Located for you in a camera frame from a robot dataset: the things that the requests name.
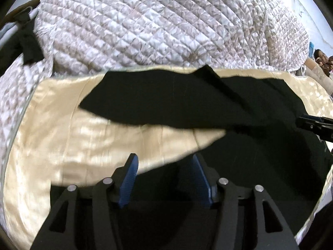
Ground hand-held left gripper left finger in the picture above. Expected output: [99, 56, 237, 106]
[30, 153, 139, 250]

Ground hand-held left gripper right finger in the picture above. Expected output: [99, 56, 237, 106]
[192, 153, 299, 250]

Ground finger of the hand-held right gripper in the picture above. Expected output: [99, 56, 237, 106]
[295, 114, 333, 143]

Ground black pants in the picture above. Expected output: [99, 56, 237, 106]
[49, 64, 329, 250]

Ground cream satin bed sheet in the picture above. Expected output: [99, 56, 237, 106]
[2, 66, 333, 250]

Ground person in background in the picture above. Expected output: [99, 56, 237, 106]
[313, 49, 333, 80]

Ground white brown quilted blanket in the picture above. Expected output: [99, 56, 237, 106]
[0, 0, 313, 188]

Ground black garment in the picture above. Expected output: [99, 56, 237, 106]
[13, 10, 45, 65]

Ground wooden bed frame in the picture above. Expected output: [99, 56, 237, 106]
[6, 1, 37, 23]

